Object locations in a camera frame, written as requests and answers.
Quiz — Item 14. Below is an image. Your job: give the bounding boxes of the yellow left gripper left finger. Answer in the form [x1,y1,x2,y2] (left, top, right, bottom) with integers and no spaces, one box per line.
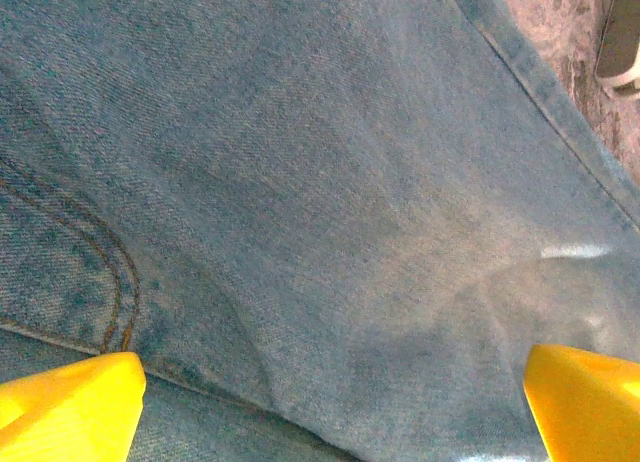
[0,350,148,462]

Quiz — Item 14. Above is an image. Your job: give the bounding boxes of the small white plastic clip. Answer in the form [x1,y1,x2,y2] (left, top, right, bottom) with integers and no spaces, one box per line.
[594,0,640,101]

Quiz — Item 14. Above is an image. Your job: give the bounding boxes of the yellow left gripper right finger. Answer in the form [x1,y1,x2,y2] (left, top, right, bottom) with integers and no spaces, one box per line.
[521,343,640,462]

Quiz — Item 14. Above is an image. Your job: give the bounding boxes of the light blue denim jeans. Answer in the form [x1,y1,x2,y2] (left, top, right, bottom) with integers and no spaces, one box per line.
[0,0,640,462]

